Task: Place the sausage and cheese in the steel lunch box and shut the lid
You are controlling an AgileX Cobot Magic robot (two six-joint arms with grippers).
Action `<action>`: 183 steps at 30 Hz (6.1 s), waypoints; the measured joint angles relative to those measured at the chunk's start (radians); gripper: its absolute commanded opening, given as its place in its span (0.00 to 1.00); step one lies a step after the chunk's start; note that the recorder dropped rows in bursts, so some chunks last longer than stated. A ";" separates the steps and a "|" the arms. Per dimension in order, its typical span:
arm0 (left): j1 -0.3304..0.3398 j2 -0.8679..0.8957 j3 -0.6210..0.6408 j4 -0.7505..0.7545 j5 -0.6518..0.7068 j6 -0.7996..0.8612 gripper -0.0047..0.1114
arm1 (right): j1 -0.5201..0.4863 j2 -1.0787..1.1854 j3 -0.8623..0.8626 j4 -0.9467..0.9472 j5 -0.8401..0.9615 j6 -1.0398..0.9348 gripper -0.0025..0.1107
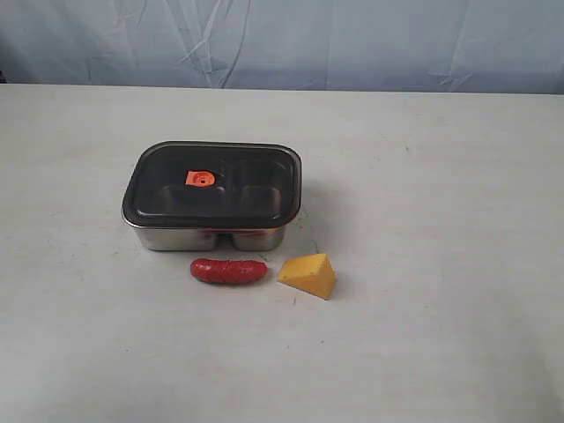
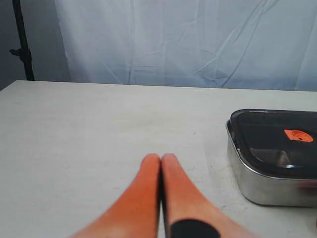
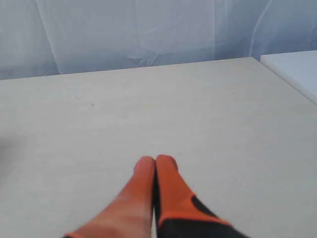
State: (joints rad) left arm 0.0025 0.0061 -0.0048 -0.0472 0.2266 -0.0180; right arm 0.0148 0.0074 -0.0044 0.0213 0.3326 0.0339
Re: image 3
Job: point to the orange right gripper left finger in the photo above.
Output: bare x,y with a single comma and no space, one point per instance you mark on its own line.
130,214

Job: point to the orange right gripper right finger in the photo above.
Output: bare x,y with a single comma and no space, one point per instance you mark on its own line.
179,213

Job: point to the white backdrop cloth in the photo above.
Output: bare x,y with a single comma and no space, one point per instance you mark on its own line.
49,37

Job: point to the white side table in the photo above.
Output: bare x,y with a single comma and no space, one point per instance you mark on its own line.
298,69

